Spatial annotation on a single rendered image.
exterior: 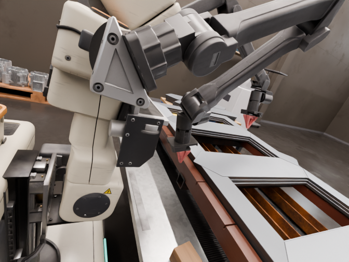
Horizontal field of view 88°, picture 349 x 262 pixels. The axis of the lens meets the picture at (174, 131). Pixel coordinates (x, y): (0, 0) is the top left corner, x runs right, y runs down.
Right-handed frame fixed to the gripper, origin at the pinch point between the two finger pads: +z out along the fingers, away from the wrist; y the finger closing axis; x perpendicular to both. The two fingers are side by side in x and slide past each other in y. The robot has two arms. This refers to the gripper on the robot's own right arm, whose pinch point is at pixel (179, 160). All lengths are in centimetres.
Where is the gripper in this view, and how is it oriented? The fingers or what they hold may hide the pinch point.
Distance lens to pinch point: 71.2
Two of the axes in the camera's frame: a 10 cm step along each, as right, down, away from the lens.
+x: 3.5, 4.5, -8.2
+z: -0.8, 8.9, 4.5
